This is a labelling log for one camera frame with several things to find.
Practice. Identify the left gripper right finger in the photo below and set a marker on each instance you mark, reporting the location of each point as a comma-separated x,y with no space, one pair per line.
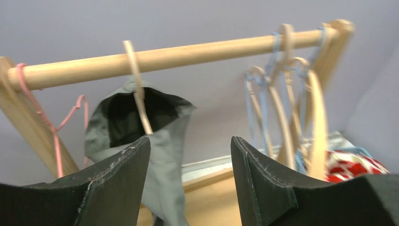
271,194

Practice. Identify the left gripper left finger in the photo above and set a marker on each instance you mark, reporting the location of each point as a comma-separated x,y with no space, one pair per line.
107,193

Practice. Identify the grey skirt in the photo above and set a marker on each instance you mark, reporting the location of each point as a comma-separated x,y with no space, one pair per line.
115,124

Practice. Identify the red poppy print cloth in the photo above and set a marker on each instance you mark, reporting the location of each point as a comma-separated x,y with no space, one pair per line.
341,166

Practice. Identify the wooden hanger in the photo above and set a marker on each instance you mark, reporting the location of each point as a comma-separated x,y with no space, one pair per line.
315,159
139,91
260,81

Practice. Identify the blue plastic basket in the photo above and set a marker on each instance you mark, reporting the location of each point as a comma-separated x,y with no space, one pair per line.
357,150

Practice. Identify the wooden clothes rack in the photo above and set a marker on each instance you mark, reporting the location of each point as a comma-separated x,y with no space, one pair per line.
21,112

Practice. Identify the blue wire hanger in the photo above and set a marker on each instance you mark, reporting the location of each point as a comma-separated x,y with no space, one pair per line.
298,101

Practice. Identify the pink wire hanger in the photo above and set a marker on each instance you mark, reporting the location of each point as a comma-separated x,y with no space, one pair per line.
54,130

